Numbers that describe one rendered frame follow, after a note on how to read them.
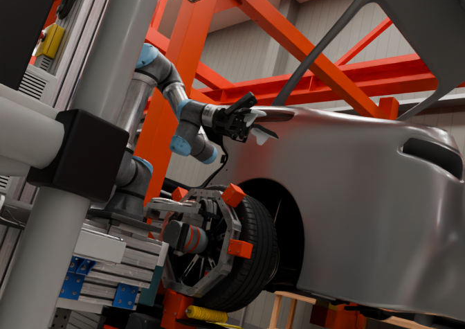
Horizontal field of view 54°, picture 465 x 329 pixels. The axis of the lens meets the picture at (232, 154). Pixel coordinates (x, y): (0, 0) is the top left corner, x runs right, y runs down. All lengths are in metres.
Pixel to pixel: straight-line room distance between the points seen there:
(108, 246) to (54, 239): 1.31
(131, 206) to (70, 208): 1.48
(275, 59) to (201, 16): 6.29
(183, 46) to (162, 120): 0.50
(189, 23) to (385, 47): 5.64
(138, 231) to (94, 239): 0.26
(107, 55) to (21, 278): 0.13
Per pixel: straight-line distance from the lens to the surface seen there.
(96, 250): 1.55
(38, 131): 0.25
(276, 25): 3.70
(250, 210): 2.36
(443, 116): 7.19
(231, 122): 1.47
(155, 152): 2.74
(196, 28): 3.05
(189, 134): 1.54
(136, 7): 0.30
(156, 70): 1.78
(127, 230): 1.74
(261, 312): 7.91
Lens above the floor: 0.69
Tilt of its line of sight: 15 degrees up
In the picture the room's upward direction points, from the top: 15 degrees clockwise
